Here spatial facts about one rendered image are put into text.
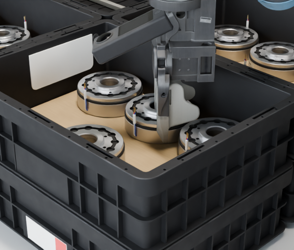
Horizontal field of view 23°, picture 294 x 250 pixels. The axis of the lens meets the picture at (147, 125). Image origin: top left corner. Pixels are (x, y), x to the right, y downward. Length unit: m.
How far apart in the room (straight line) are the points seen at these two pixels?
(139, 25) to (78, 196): 0.24
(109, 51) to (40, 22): 0.40
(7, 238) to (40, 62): 0.27
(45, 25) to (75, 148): 0.52
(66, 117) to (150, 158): 0.17
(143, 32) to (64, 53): 0.23
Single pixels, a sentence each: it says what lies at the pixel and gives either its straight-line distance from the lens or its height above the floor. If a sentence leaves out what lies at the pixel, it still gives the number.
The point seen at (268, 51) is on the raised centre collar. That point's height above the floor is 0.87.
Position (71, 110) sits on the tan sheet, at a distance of 1.13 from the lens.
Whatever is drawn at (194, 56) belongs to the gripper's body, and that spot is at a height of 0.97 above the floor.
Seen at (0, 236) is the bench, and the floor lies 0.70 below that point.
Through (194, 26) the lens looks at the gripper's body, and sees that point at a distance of 0.97.
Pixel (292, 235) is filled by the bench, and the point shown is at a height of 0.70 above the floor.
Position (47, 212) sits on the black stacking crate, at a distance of 1.00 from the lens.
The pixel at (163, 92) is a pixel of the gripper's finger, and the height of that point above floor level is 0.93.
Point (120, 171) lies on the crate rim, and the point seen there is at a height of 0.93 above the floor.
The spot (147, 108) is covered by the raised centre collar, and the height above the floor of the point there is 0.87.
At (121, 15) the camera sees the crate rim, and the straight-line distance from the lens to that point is 1.23.
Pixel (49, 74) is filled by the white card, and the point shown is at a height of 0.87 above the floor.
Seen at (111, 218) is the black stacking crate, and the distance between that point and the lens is 0.88.
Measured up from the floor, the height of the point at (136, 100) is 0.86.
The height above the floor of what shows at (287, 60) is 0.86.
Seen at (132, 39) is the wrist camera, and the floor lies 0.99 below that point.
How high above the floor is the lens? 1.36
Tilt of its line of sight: 29 degrees down
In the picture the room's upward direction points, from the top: straight up
